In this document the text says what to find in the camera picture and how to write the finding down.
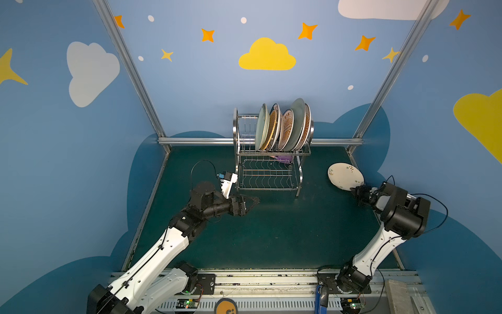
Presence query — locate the blue handled tool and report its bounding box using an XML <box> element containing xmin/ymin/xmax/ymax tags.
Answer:
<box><xmin>315</xmin><ymin>285</ymin><xmax>329</xmax><ymax>314</ymax></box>

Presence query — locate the pink purple silicone spatula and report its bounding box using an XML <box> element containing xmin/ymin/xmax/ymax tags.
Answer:
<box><xmin>274</xmin><ymin>156</ymin><xmax>294</xmax><ymax>165</ymax></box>

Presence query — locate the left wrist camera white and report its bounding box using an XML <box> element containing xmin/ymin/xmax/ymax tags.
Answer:
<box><xmin>217</xmin><ymin>171</ymin><xmax>238</xmax><ymax>199</ymax></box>

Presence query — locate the orange woven plate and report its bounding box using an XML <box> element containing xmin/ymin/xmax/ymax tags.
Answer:
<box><xmin>260</xmin><ymin>110</ymin><xmax>276</xmax><ymax>150</ymax></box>

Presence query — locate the light green flower plate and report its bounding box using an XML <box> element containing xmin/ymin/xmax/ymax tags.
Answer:
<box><xmin>255</xmin><ymin>103</ymin><xmax>269</xmax><ymax>151</ymax></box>

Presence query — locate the white cloud motif plate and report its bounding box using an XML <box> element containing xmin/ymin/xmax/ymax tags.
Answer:
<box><xmin>294</xmin><ymin>104</ymin><xmax>311</xmax><ymax>150</ymax></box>

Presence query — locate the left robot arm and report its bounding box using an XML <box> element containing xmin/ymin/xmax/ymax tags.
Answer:
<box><xmin>86</xmin><ymin>182</ymin><xmax>260</xmax><ymax>313</ymax></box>

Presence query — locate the white red-berry plate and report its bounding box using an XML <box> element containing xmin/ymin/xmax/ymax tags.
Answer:
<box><xmin>328</xmin><ymin>163</ymin><xmax>364</xmax><ymax>191</ymax></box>

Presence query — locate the plain pale green plate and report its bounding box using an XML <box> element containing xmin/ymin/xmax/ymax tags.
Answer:
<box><xmin>284</xmin><ymin>98</ymin><xmax>305</xmax><ymax>152</ymax></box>

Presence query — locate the stainless steel dish rack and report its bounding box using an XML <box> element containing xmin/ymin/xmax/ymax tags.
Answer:
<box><xmin>233</xmin><ymin>109</ymin><xmax>311</xmax><ymax>196</ymax></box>

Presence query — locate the round black orange logo disc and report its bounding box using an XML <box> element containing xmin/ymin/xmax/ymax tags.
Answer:
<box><xmin>214</xmin><ymin>298</ymin><xmax>239</xmax><ymax>314</ymax></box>

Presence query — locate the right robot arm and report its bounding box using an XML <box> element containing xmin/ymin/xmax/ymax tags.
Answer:
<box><xmin>336</xmin><ymin>182</ymin><xmax>431</xmax><ymax>294</ymax></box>

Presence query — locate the green rim lettered plate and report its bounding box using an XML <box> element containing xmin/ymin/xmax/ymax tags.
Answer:
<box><xmin>269</xmin><ymin>103</ymin><xmax>282</xmax><ymax>151</ymax></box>

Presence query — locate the grey block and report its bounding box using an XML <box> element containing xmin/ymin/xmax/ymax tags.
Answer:
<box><xmin>385</xmin><ymin>279</ymin><xmax>414</xmax><ymax>314</ymax></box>

